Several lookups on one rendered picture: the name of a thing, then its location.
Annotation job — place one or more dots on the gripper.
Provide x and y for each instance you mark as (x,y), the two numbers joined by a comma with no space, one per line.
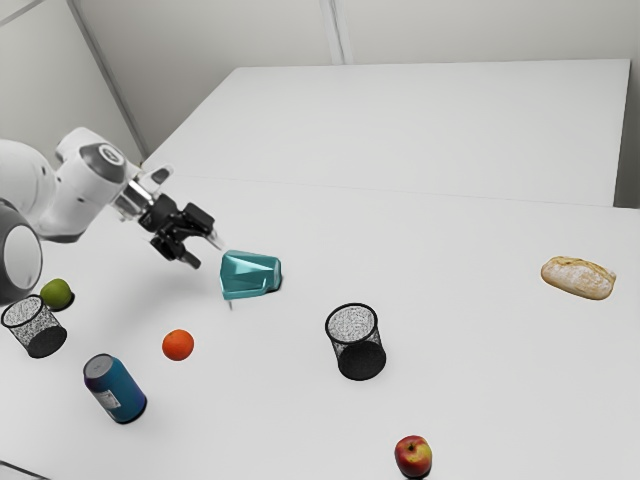
(162,212)

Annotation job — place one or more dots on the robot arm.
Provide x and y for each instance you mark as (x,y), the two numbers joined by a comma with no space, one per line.
(65,195)

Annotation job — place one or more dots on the orange fruit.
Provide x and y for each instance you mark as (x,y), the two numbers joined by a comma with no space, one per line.
(178,345)

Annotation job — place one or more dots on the green apple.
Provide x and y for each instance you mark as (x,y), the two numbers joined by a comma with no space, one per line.
(56,293)

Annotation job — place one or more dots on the blue can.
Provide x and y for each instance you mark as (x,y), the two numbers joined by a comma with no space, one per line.
(114,389)

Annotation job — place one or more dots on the black mesh pen holder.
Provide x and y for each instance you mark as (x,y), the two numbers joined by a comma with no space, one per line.
(356,340)
(34,326)

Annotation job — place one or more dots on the red apple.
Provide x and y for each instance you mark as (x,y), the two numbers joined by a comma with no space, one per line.
(413,455)

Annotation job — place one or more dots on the bread loaf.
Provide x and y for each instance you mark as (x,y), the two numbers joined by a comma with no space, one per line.
(578,277)

